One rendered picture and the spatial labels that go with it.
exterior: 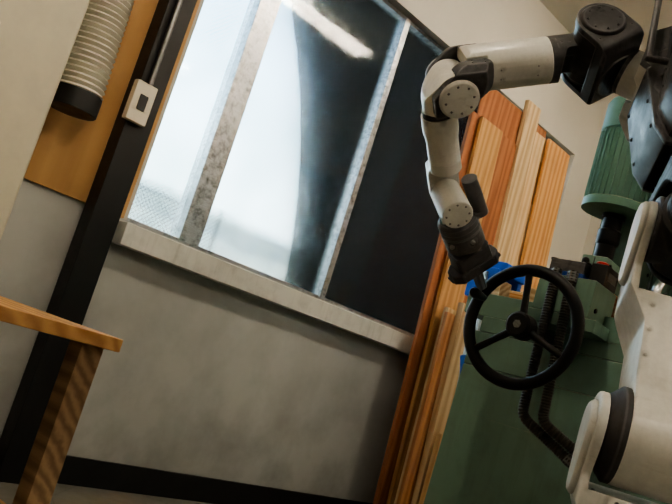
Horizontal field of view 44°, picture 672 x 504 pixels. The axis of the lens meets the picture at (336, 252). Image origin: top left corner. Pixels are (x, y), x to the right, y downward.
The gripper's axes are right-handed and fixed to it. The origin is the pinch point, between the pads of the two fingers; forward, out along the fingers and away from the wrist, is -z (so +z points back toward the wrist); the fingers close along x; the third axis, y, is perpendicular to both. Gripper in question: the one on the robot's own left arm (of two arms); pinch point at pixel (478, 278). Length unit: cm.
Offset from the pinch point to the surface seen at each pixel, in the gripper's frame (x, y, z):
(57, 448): -89, -14, 33
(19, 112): -70, 82, 58
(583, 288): 19.2, -9.9, -11.1
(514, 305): 9.5, 8.3, -22.1
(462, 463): -23.0, -6.8, -42.5
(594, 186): 44.9, 17.7, -11.4
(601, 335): 16.9, -16.4, -20.2
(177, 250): -56, 109, -16
